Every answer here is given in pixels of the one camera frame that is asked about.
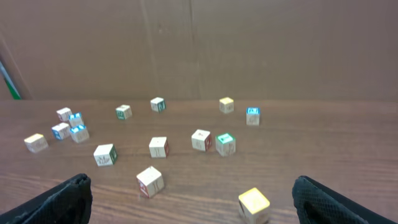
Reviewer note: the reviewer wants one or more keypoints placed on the blue-top wooden block lower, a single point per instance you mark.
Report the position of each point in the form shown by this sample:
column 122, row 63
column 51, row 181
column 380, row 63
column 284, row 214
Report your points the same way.
column 79, row 133

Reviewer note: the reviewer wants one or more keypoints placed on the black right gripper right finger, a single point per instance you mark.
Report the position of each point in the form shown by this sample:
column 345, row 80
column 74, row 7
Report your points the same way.
column 318, row 204

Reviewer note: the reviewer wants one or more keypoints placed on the green white object at edge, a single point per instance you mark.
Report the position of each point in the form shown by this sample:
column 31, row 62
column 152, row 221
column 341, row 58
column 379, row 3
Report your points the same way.
column 12, row 88

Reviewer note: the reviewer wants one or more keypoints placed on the red-sided wooden block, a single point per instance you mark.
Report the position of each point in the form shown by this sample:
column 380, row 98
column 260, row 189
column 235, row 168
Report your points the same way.
column 150, row 182

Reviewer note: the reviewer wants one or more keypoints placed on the green-top wooden block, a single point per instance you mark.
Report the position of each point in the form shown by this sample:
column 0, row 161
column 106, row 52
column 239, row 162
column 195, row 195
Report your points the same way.
column 225, row 144

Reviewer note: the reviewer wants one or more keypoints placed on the blue-top wooden block right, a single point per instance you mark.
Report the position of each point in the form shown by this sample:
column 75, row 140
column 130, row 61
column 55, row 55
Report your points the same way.
column 253, row 116

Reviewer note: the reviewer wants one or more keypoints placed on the red U wooden block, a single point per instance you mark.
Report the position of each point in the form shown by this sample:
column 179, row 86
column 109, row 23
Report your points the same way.
column 64, row 114

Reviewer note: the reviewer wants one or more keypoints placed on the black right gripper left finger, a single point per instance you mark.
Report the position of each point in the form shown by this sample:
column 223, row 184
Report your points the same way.
column 68, row 202

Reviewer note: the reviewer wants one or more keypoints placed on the blue-top wooden block upper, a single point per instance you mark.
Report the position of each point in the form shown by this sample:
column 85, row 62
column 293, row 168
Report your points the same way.
column 76, row 119

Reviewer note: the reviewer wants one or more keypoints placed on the green B wooden block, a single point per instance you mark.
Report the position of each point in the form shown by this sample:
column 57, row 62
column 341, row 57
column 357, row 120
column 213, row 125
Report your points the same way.
column 123, row 112

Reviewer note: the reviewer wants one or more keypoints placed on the blue-sided plain-top wooden block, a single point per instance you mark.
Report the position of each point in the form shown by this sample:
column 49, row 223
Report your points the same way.
column 201, row 140

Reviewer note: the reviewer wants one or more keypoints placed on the plain-top wooden block far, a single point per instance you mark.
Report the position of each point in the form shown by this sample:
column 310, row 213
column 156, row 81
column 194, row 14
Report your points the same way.
column 158, row 104

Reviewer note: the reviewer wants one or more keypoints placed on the yellow-sided plain-top wooden block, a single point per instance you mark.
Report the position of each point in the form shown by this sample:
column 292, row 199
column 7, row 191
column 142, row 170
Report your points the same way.
column 105, row 155

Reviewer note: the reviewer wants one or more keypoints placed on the blue I wooden block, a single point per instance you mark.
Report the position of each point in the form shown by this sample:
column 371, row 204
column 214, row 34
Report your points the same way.
column 61, row 131

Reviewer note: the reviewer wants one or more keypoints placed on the blue-top wooden block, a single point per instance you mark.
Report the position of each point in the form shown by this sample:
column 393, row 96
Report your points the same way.
column 76, row 119
column 253, row 116
column 79, row 133

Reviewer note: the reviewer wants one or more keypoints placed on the green R wooden block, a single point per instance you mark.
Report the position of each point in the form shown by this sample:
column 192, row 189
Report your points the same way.
column 159, row 147

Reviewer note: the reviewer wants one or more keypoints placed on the yellow-top wooden block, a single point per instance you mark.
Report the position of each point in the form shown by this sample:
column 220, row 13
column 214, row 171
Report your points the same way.
column 226, row 105
column 36, row 142
column 254, row 207

